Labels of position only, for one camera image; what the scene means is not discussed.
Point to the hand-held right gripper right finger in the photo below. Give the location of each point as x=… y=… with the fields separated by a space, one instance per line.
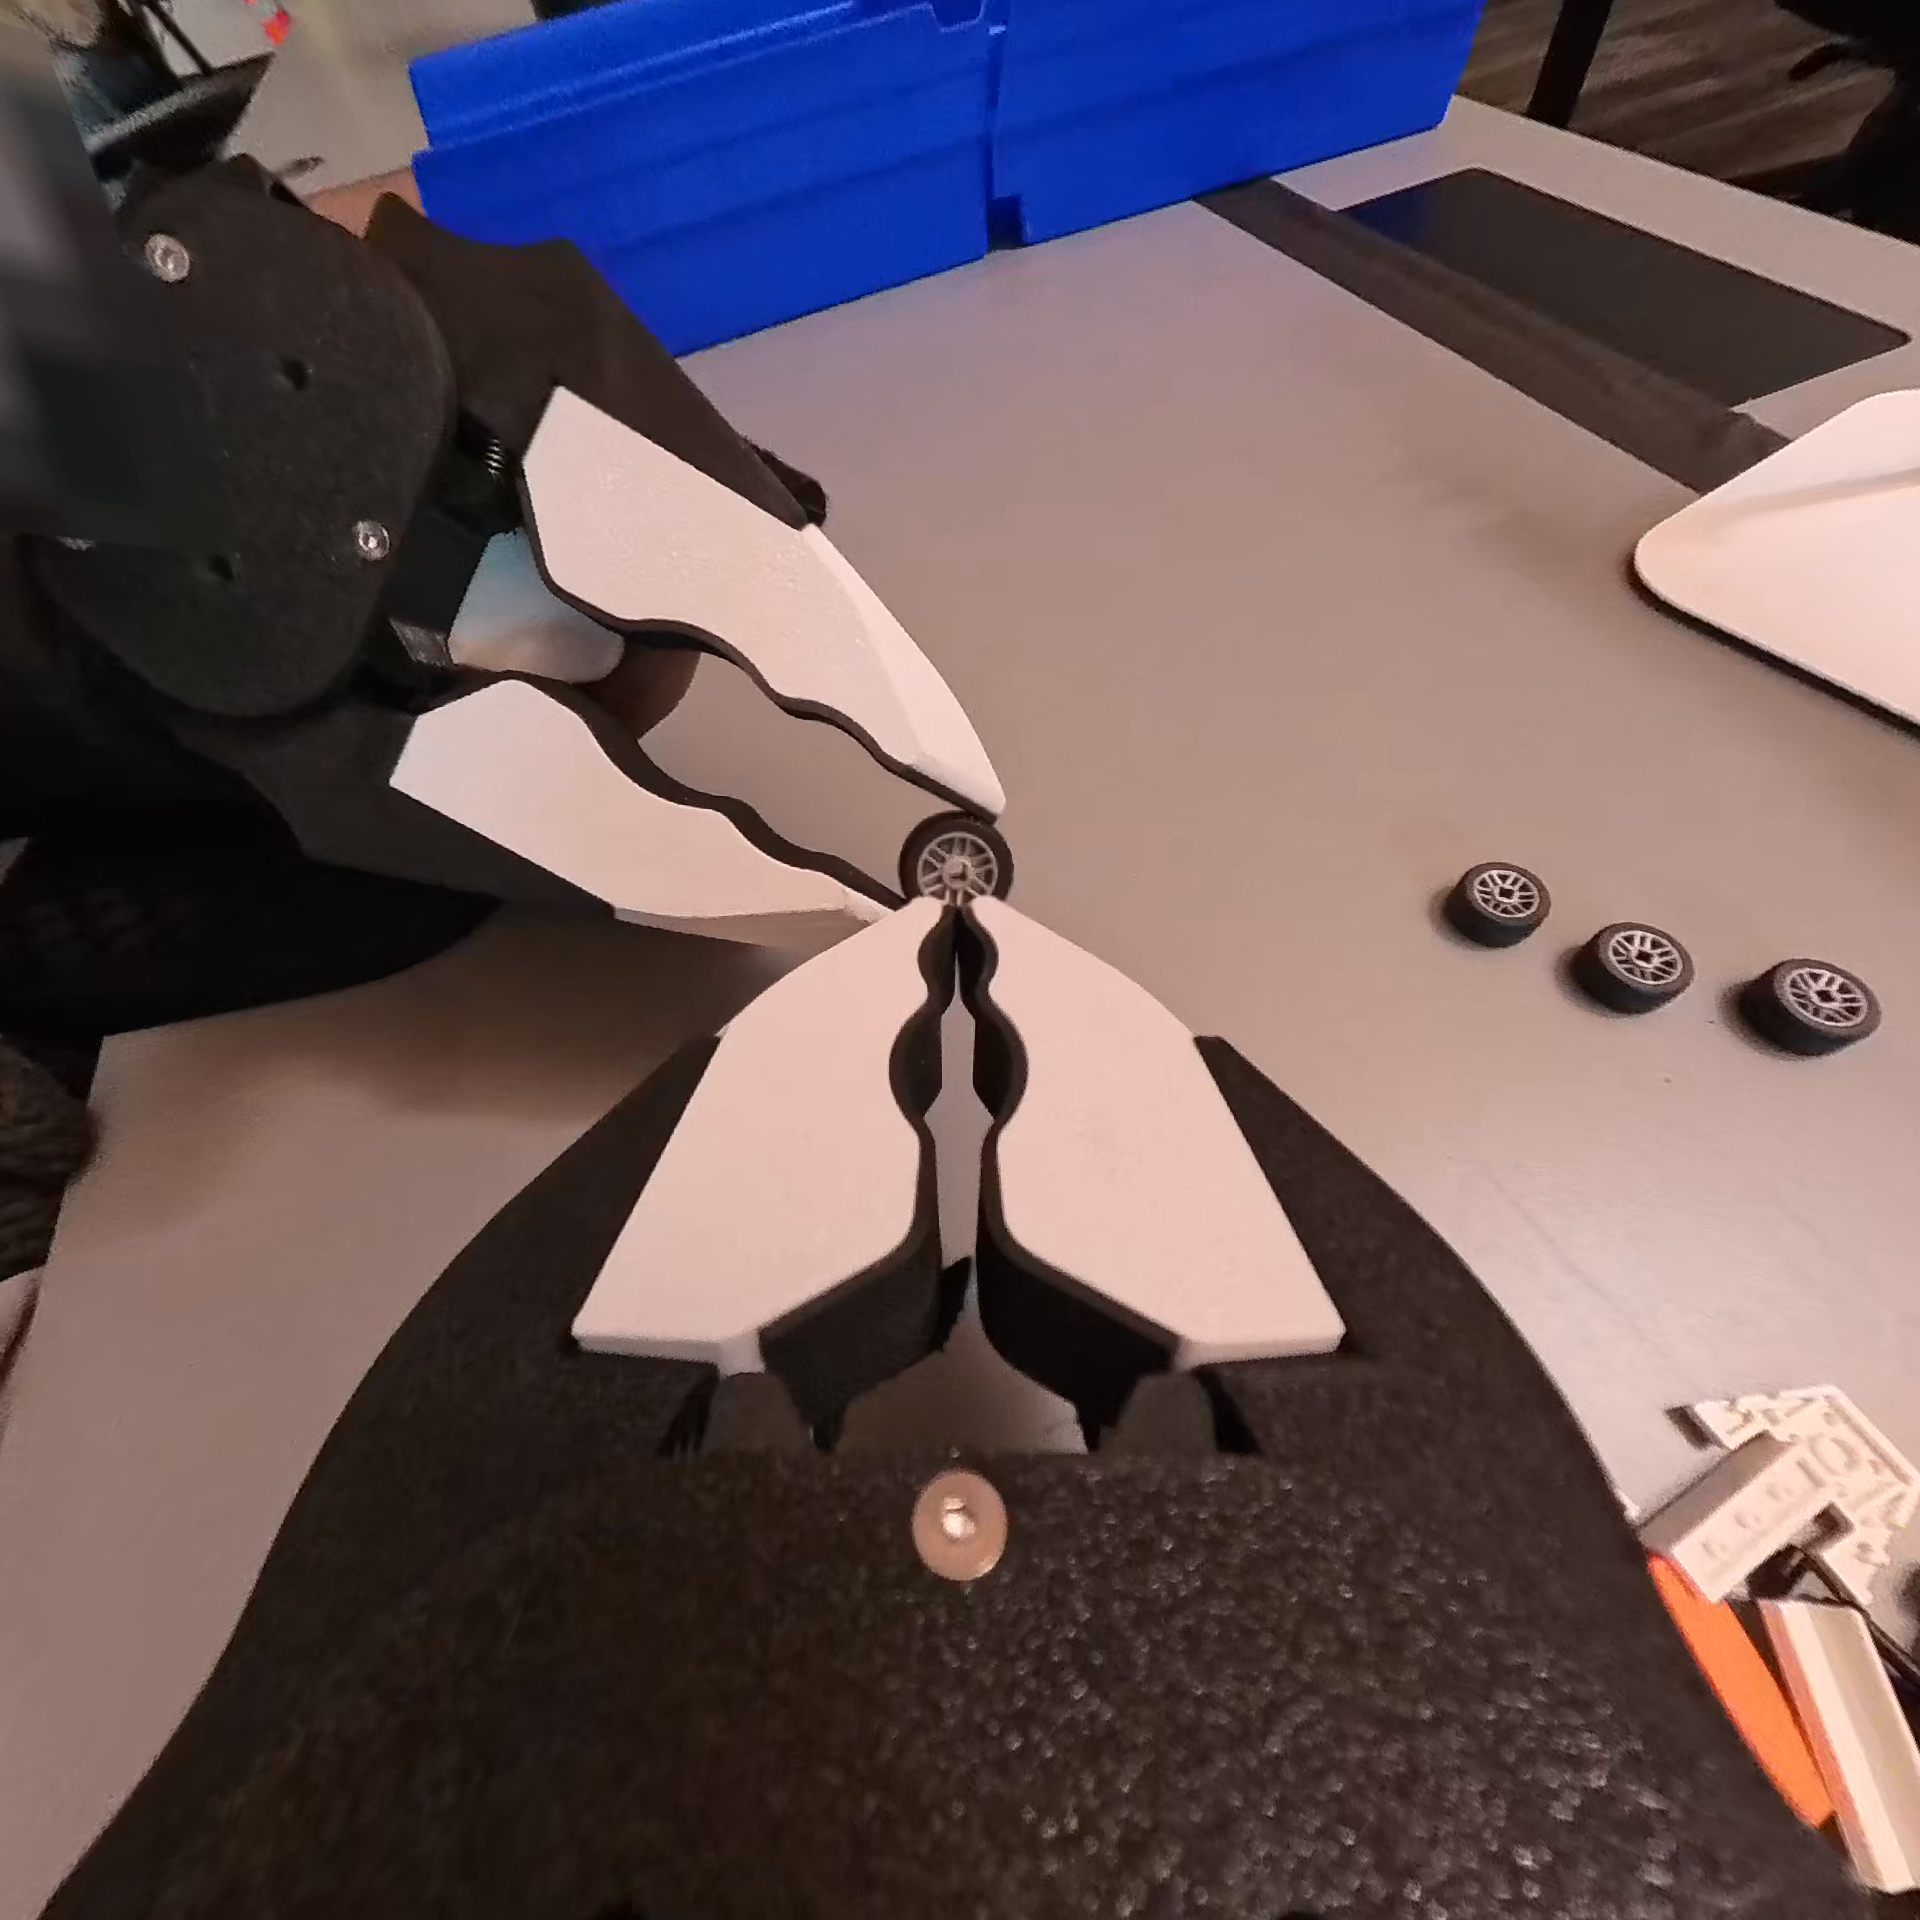
x=1156 y=1187

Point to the white lego brick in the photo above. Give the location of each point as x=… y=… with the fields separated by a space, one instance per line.
x=1846 y=1727

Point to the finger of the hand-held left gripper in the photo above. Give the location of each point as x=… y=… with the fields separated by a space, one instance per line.
x=722 y=557
x=587 y=813

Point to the person's left hand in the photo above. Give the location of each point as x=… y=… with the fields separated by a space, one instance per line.
x=637 y=697

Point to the pile of loose lego pieces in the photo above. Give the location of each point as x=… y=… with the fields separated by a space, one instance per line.
x=1773 y=1471

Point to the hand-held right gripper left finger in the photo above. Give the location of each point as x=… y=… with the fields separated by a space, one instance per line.
x=767 y=1187

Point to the small black lego wheel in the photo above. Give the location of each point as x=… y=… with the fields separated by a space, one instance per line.
x=1814 y=1004

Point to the long orange lego piece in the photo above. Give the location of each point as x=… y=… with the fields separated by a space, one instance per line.
x=1735 y=1681

